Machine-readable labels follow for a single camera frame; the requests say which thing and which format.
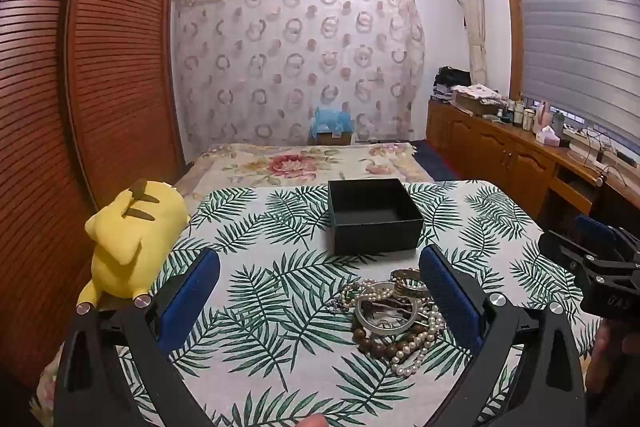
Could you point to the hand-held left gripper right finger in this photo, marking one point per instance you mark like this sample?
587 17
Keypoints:
450 302

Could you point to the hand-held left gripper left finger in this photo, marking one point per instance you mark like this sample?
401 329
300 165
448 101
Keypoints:
192 292

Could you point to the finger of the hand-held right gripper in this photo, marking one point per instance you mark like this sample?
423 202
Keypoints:
595 232
567 249

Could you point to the silver bangle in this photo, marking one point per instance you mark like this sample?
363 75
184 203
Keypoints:
407 278

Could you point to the pale green jade bangle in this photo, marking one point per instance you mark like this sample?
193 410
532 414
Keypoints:
361 314

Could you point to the black box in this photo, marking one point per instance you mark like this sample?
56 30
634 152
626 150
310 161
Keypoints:
372 227

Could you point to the person's right hand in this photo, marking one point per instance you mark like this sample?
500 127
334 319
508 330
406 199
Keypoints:
600 357

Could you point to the person's left hand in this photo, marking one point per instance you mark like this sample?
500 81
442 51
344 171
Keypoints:
311 422

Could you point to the yellow plush toy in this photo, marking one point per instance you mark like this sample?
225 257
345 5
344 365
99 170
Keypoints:
130 237

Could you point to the leaf print tablecloth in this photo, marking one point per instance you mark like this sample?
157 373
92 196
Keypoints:
280 307

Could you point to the white power strip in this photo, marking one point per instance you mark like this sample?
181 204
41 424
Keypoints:
580 138

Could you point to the pink tissue box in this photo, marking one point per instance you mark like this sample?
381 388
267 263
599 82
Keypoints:
547 138

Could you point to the wooden sideboard cabinet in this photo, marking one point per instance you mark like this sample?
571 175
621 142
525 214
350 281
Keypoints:
500 152

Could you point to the row of toiletry bottles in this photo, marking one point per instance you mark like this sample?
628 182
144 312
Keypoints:
522 114

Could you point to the navy blue rug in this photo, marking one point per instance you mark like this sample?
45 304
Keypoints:
440 159

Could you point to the floral bedspread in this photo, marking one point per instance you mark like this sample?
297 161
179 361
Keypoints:
280 164

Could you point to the clutter pile on cabinet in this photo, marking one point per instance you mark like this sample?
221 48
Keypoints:
477 99

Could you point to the grey window blind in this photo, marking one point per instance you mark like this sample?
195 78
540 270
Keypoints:
575 37

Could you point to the brown cardboard box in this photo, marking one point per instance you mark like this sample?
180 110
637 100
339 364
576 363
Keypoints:
335 138

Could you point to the pile of dark clothes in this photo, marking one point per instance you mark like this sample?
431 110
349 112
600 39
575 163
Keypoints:
450 79

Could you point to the blue plastic bag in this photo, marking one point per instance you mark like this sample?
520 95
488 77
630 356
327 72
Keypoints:
331 119

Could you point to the wooden louvered wardrobe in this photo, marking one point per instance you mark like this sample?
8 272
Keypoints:
75 107

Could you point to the beige window curtain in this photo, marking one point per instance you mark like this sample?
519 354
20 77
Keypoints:
472 17

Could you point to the circle print wall curtain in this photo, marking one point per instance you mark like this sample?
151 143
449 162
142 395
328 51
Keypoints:
295 67

